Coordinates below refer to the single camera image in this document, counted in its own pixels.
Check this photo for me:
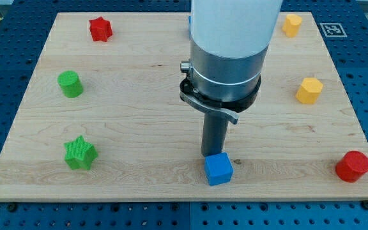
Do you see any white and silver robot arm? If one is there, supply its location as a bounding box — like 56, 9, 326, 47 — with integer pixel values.
187, 0, 283, 102

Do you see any blue block behind arm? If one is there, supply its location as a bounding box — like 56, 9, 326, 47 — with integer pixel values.
188, 16, 191, 40

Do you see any yellow hexagon block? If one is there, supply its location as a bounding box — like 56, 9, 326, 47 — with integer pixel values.
295, 77, 323, 104

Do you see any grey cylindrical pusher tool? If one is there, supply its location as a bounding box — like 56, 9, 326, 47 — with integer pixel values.
201, 114, 228, 157

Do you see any black tool clamp with lever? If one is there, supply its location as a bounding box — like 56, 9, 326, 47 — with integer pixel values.
180, 76, 261, 125

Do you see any blue cube block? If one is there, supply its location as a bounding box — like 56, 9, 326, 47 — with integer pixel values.
204, 152, 233, 186

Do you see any wooden board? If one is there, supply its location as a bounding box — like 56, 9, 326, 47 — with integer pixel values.
0, 12, 368, 203

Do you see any green star block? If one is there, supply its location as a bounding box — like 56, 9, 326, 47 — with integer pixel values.
64, 135, 98, 170

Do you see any green cylinder block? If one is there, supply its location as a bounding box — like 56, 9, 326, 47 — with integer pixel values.
57, 70, 83, 98

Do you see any red star block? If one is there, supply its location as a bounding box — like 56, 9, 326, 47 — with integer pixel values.
89, 17, 112, 42

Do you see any yellow heart block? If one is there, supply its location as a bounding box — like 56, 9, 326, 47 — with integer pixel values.
282, 14, 302, 38

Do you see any white fiducial marker tag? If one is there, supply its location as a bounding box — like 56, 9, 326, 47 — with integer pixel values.
320, 22, 347, 38

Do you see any red cylinder block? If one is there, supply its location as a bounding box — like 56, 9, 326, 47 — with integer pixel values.
335, 151, 368, 183

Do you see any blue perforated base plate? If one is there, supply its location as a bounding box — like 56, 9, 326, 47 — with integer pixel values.
0, 0, 368, 229

